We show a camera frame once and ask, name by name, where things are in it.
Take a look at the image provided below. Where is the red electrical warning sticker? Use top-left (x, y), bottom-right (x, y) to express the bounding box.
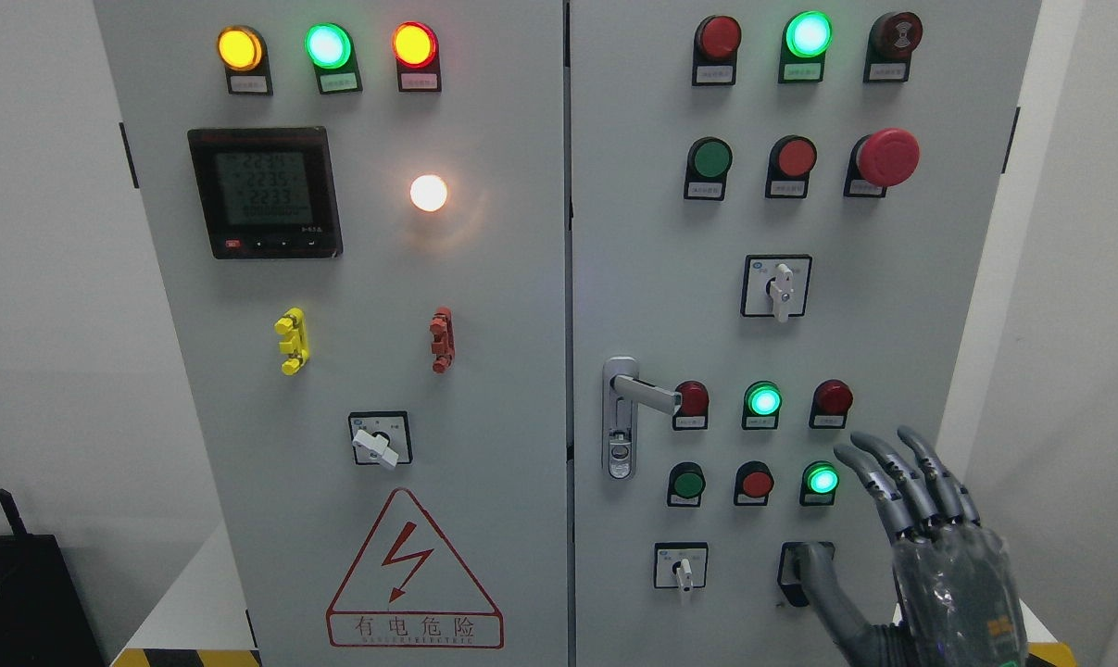
top-left (325, 488), bottom-right (505, 649)

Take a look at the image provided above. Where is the white rotary switch upper right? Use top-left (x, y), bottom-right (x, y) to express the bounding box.
top-left (740, 254), bottom-right (813, 322)

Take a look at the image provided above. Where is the red push button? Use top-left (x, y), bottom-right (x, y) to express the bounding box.
top-left (762, 134), bottom-right (818, 199)
top-left (733, 460), bottom-right (775, 507)

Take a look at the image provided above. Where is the red push button lower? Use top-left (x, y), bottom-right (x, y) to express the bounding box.
top-left (733, 460), bottom-right (775, 507)

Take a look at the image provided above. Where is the red terminal clip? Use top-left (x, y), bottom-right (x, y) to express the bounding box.
top-left (429, 307), bottom-right (456, 374)

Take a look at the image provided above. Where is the lit green button lower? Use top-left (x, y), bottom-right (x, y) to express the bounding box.
top-left (798, 460), bottom-right (841, 507)

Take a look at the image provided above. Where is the black digital power meter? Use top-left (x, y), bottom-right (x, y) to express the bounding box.
top-left (187, 126), bottom-right (344, 260)

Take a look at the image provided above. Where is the green push button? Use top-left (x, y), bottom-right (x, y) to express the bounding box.
top-left (683, 136), bottom-right (735, 202)
top-left (666, 461), bottom-right (705, 508)

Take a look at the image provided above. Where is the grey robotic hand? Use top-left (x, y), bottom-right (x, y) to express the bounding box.
top-left (792, 426), bottom-right (1029, 666)

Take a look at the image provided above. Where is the red emergency stop button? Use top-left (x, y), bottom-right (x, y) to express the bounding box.
top-left (843, 128), bottom-right (920, 198)

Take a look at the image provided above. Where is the red push button upper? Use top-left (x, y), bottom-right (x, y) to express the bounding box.
top-left (762, 134), bottom-right (818, 199)

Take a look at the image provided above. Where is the silver door handle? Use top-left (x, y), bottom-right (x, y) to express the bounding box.
top-left (601, 356), bottom-right (683, 480)

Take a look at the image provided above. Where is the green indicator light middle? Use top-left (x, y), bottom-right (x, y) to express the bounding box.
top-left (741, 380), bottom-right (783, 431)

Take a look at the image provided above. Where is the white rotary switch lower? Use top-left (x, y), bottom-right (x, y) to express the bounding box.
top-left (653, 541), bottom-right (710, 606)

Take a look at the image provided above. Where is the left door rotary switch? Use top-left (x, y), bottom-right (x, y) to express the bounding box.
top-left (347, 410), bottom-right (414, 471)

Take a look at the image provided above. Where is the dark red buzzer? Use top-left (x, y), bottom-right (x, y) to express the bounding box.
top-left (863, 11), bottom-right (923, 83)

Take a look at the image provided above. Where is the white rotary switch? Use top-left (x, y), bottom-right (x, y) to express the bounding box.
top-left (740, 254), bottom-right (813, 322)
top-left (653, 541), bottom-right (710, 606)

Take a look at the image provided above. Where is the dark red indicator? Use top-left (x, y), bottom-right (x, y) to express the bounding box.
top-left (809, 379), bottom-right (854, 428)
top-left (691, 15), bottom-right (742, 87)
top-left (672, 380), bottom-right (710, 431)

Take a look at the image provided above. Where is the green indicator light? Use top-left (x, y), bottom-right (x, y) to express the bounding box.
top-left (778, 11), bottom-right (833, 84)
top-left (741, 380), bottom-right (783, 431)
top-left (304, 22), bottom-right (363, 94)

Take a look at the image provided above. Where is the green indicator light top right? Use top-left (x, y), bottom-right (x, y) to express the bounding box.
top-left (778, 11), bottom-right (833, 84)

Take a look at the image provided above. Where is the green push button lower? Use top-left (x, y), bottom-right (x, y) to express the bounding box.
top-left (666, 461), bottom-right (705, 508)

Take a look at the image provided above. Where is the green push button upper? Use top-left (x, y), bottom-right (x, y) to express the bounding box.
top-left (683, 136), bottom-right (735, 202)

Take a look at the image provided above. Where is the white glowing indicator light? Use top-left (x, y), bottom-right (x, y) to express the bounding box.
top-left (408, 173), bottom-right (449, 212)

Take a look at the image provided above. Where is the yellow indicator light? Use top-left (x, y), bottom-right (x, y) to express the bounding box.
top-left (217, 25), bottom-right (273, 94)

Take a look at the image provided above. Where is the dark red indicator middle right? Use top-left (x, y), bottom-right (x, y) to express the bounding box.
top-left (809, 379), bottom-right (854, 428)

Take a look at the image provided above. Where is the black rotary knob switch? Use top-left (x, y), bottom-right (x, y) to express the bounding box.
top-left (777, 541), bottom-right (841, 608)

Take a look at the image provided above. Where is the black box with antenna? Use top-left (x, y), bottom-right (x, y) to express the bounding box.
top-left (0, 489), bottom-right (104, 666)

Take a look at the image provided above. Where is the dark red indicator middle left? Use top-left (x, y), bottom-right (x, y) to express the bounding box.
top-left (672, 380), bottom-right (710, 431)

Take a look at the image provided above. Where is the red-orange indicator light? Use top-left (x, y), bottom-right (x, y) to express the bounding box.
top-left (392, 21), bottom-right (443, 93)

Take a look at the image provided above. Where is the grey electrical cabinet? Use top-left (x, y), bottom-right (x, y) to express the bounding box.
top-left (95, 1), bottom-right (1041, 666)

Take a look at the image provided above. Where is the green indicator light top left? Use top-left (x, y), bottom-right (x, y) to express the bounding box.
top-left (304, 22), bottom-right (363, 94)

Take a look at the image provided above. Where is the yellow terminal clip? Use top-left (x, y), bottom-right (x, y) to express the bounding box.
top-left (273, 307), bottom-right (310, 377)

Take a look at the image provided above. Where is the dark red indicator top right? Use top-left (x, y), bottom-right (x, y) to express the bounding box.
top-left (691, 15), bottom-right (742, 87)

